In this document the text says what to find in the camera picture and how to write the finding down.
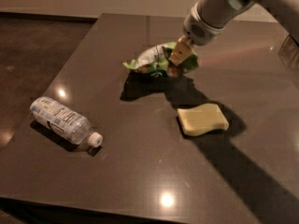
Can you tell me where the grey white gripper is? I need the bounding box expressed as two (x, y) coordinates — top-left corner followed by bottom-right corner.
(169, 2), (225, 66)

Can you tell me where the green rice chip bag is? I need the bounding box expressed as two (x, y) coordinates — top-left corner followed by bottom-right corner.
(123, 42), (199, 77)

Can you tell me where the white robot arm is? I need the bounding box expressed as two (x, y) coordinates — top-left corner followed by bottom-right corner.
(170, 0), (299, 66)

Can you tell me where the yellow sponge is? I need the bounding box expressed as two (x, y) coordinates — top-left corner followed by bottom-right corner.
(178, 104), (229, 136)

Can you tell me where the clear plastic water bottle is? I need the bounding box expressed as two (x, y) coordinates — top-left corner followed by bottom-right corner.
(30, 96), (103, 147)

